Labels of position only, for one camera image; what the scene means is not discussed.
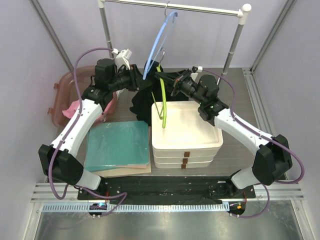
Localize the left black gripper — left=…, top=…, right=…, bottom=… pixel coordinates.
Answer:
left=109, top=64, right=153, bottom=93

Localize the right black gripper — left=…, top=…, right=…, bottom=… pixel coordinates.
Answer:
left=154, top=69, right=206, bottom=106

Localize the black t shirt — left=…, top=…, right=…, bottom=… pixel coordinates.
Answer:
left=129, top=61, right=188, bottom=126

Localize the lime green clothes hanger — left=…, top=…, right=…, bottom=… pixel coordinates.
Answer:
left=149, top=47, right=168, bottom=130

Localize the blue clothes hanger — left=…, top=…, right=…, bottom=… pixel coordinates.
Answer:
left=142, top=1, right=178, bottom=80

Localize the pink t shirt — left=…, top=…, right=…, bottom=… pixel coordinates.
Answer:
left=62, top=100, right=109, bottom=123

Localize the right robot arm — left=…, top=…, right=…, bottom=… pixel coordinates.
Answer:
left=155, top=68, right=293, bottom=198

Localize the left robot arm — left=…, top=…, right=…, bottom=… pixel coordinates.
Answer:
left=38, top=58, right=158, bottom=200

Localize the top white tray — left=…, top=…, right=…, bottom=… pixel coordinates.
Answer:
left=151, top=101, right=223, bottom=156

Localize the white tray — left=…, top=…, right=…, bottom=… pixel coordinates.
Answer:
left=153, top=148, right=220, bottom=164
left=151, top=101, right=223, bottom=156
left=154, top=159, right=214, bottom=169

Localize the pink translucent plastic basket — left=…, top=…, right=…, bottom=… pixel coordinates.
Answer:
left=47, top=65, right=118, bottom=130

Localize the teal folder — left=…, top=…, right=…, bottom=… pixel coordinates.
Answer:
left=84, top=120, right=150, bottom=173

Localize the middle white tray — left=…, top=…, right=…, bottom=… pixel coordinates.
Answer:
left=153, top=148, right=220, bottom=164

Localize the pink folder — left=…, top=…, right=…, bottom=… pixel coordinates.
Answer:
left=110, top=163, right=149, bottom=169

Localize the bottom white tray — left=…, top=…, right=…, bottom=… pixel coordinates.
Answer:
left=154, top=159, right=214, bottom=169

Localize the beige board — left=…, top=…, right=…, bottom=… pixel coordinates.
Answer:
left=93, top=126, right=153, bottom=179

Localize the white metal clothes rack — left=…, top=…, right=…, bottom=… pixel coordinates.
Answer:
left=97, top=0, right=252, bottom=77

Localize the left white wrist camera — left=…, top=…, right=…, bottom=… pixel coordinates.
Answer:
left=111, top=48, right=132, bottom=70

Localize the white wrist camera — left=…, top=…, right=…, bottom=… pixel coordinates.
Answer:
left=190, top=66, right=203, bottom=75
left=111, top=48, right=132, bottom=70

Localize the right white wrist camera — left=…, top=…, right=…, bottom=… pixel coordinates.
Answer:
left=190, top=66, right=203, bottom=75

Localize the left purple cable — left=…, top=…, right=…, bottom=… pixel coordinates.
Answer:
left=47, top=47, right=128, bottom=217

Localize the purple cable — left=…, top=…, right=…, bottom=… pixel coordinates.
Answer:
left=47, top=47, right=128, bottom=217
left=201, top=68, right=306, bottom=219

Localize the white cable duct strip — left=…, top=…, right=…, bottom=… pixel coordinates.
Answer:
left=42, top=202, right=230, bottom=214

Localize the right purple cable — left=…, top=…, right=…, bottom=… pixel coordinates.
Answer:
left=201, top=68, right=306, bottom=219

